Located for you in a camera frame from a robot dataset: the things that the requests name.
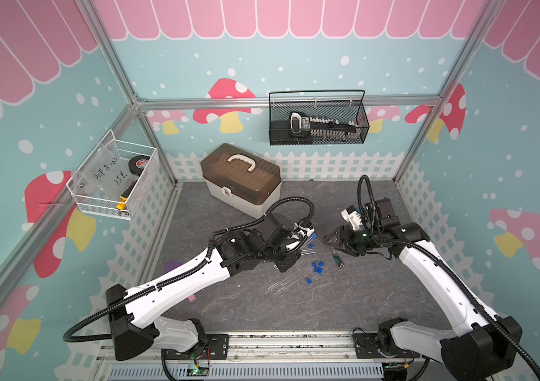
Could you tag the green handled screwdriver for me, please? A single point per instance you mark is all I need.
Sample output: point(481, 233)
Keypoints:
point(337, 259)

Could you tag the black tape roll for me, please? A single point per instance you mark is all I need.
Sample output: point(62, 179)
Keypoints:
point(138, 164)

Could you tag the test tube blue stopper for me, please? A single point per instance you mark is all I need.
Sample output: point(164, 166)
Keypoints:
point(283, 284)
point(308, 250)

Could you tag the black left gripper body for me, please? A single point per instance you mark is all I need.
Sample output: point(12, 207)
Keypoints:
point(284, 260)

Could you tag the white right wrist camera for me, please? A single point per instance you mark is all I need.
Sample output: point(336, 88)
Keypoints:
point(353, 217)

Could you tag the white box with brown lid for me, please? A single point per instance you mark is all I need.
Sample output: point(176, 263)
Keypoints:
point(241, 179)

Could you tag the socket set in basket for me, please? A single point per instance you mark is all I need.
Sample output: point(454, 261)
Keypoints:
point(302, 126)

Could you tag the clear and mesh wall bin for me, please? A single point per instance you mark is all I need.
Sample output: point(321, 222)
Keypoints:
point(98, 183)

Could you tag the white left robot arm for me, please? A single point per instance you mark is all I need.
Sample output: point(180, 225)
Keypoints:
point(133, 319)

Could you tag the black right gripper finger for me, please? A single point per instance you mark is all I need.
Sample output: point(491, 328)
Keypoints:
point(335, 243)
point(335, 235)

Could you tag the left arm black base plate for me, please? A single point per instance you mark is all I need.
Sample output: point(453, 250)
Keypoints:
point(215, 347)

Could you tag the aluminium front rail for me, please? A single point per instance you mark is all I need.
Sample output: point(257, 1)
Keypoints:
point(308, 351)

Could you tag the yellow black utility knife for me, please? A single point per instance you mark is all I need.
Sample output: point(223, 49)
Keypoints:
point(124, 197)

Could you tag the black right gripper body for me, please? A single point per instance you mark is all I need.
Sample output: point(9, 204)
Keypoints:
point(356, 241)

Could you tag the black wire wall basket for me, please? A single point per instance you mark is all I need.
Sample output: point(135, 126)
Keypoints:
point(342, 105)

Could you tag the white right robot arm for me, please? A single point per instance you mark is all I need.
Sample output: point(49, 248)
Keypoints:
point(479, 344)

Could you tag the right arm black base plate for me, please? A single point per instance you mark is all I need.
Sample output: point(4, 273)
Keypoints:
point(366, 347)

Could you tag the purple pink toy spatula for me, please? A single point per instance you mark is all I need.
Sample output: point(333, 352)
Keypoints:
point(172, 265)

